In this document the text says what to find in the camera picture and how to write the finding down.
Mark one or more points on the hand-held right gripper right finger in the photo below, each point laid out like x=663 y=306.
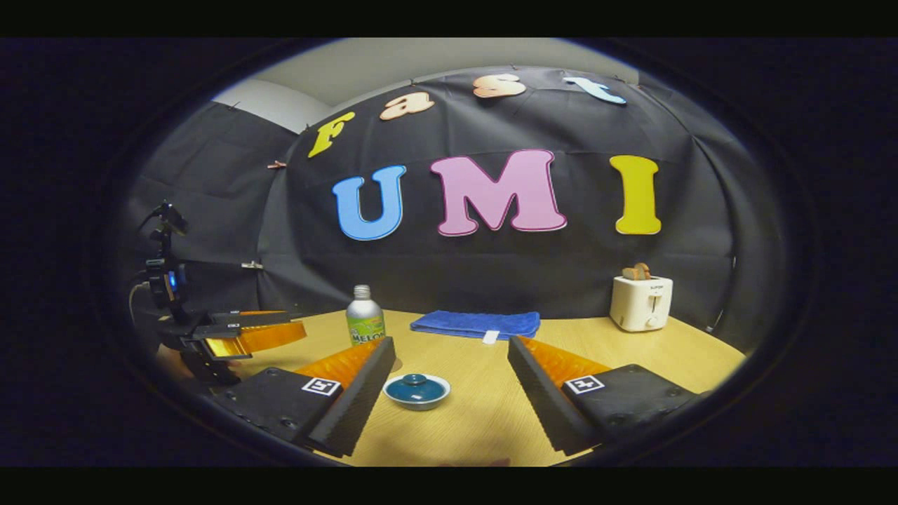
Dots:
x=544 y=403

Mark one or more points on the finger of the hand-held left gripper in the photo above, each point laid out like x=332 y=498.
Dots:
x=270 y=337
x=263 y=319

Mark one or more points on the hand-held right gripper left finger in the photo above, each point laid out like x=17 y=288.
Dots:
x=358 y=407

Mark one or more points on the teal white teacup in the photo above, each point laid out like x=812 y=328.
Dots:
x=421 y=406

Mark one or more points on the silver green water bottle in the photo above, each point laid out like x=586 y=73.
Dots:
x=365 y=308

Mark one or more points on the white cloth clip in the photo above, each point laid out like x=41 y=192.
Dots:
x=252 y=265

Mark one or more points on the blue folded towel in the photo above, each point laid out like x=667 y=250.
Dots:
x=477 y=324

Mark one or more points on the white toaster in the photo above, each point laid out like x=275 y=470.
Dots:
x=640 y=305

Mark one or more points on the black backdrop cloth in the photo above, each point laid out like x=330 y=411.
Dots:
x=456 y=273

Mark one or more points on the bread slice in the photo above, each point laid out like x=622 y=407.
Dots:
x=635 y=272

